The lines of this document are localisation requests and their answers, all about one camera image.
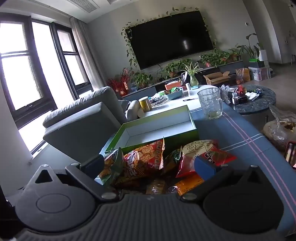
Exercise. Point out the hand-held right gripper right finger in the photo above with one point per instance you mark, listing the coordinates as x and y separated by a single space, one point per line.
204 168

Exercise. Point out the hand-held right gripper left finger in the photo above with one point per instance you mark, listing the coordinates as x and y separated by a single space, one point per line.
92 166

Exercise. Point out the green-edged cracker snack packet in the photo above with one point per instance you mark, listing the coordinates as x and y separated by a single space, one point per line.
111 166

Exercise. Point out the beige and red snack packet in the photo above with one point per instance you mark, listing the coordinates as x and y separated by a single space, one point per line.
198 147

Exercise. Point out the orange snack packet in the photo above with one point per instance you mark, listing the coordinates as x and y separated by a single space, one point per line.
187 185

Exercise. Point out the yellow green snack packet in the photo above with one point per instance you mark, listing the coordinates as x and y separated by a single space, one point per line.
172 160

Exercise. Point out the beige brown snack packet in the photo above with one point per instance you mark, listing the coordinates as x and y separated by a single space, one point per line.
155 186

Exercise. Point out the red white-lettered snack packet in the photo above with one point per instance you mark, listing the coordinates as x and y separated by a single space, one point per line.
145 157

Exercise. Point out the green cardboard box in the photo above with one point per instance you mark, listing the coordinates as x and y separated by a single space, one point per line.
157 129

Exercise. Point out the grey sofa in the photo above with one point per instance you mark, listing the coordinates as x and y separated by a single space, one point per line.
76 129

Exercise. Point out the clear glass mug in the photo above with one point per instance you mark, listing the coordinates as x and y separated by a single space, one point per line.
210 102

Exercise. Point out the white oval coffee table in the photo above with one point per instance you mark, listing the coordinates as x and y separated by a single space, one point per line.
175 105

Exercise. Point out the black pen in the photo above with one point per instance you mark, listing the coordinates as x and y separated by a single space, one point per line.
190 99

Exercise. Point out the dark glass jar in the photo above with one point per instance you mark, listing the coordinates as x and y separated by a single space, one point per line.
235 99

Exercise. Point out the clear plastic bag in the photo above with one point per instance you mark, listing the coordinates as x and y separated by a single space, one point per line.
224 93

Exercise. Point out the light blue tray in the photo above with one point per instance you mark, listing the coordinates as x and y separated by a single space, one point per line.
174 95

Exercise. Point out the large filled plastic bag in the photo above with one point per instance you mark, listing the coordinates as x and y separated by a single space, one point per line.
277 134

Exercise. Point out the glass dish of sweets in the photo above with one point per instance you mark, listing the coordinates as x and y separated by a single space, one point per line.
158 101

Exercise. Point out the yellow can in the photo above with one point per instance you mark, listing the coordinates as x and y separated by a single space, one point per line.
145 104

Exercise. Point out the dark round marble table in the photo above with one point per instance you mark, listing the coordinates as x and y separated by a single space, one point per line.
256 104

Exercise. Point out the red flower decoration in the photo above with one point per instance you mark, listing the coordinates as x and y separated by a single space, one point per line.
120 85

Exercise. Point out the crumpled white tissue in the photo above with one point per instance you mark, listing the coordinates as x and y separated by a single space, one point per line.
252 95

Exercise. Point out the small red box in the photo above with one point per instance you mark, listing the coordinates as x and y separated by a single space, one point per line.
241 88

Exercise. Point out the dark phone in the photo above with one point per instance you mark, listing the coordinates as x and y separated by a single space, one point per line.
291 154

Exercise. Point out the spider plant in glass vase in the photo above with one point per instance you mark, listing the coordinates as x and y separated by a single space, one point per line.
193 81

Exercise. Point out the orange box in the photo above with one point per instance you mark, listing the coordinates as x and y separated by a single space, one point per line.
173 86

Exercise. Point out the open cardboard box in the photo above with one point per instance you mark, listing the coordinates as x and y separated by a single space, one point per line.
216 78

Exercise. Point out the green potted plant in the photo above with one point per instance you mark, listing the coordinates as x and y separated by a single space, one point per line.
172 69
209 59
142 80
235 54
224 55

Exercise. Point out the yellow shopping bag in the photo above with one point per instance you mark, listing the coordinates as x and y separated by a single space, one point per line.
242 75

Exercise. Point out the low grey television cabinet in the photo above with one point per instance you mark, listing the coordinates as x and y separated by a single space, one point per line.
231 67

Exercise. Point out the clear storage box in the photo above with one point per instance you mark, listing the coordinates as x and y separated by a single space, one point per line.
260 74

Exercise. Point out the beige curtain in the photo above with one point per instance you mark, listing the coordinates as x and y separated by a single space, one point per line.
85 53

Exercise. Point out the dark framed window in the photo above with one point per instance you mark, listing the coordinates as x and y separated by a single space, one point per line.
23 76

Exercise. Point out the black box green lid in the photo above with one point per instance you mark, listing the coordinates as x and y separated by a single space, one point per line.
256 63

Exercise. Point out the tall plant in white pot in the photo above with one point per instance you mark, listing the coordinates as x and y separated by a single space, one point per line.
263 55

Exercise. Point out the green ivy vine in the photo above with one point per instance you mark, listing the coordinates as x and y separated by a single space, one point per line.
126 29

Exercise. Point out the ceiling air vent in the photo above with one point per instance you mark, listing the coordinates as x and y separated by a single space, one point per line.
85 4

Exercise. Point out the black wall television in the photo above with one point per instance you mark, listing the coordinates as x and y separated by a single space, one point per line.
171 39

